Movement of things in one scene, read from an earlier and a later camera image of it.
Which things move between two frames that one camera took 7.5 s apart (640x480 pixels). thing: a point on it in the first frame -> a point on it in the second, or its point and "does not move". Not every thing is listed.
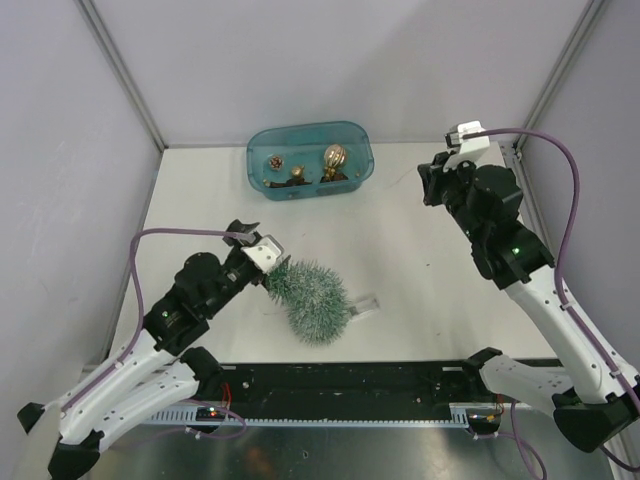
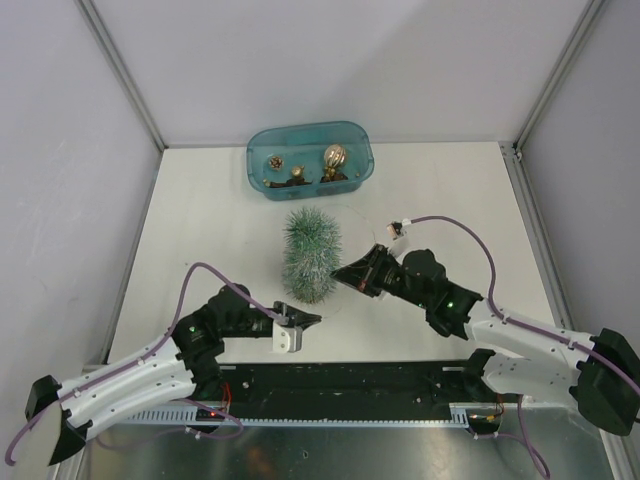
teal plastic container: [301, 161] does not move
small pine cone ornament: [275, 162] does not move
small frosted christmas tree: [315, 302] -> [311, 252]
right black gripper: [434, 176] -> [363, 275]
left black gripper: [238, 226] -> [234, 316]
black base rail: [350, 390] does not move
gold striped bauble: [335, 156] does not move
